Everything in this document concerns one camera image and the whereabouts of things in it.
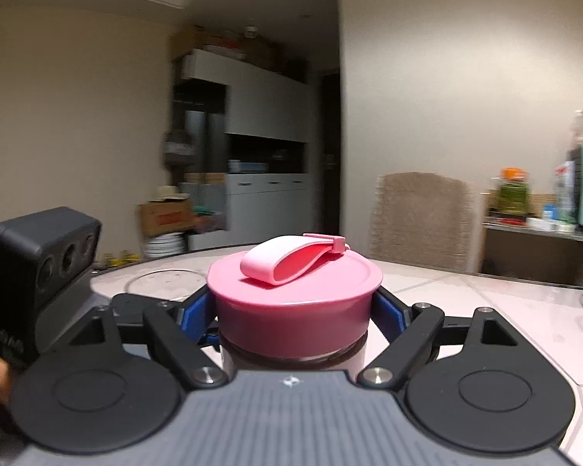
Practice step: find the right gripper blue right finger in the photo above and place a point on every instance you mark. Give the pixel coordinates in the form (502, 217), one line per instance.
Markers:
(390, 314)

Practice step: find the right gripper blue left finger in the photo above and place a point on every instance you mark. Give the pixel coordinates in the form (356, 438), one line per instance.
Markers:
(197, 318)

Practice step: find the pink Hello Kitty bottle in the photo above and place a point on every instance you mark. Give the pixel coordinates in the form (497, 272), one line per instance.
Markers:
(350, 359)

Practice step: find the pink bottle cap with strap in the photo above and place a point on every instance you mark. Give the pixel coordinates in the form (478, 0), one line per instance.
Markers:
(294, 296)

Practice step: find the stack of white plates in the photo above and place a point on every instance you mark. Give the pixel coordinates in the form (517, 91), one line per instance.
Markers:
(162, 246)

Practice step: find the quilted beige chair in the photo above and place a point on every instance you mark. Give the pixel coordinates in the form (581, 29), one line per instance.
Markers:
(422, 219)

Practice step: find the cardboard box on floor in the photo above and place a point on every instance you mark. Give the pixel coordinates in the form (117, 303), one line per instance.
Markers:
(160, 218)

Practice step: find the straw hat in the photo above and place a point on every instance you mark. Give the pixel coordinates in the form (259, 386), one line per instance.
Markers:
(168, 193)

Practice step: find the wooden side shelf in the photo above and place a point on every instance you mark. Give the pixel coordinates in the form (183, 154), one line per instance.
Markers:
(512, 250)

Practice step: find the white grey cabinet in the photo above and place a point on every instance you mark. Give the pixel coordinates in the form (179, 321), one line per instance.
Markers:
(250, 128)

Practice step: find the white flat box on shelf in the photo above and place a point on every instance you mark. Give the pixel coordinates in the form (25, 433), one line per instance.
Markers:
(550, 226)

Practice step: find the orange lid pickle jar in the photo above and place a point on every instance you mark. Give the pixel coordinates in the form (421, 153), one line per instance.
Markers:
(513, 192)

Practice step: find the hanging grey bag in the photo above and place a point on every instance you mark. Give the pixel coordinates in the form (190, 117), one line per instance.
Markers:
(178, 149)

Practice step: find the white red package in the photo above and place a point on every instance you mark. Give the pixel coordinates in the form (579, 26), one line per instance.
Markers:
(564, 191)

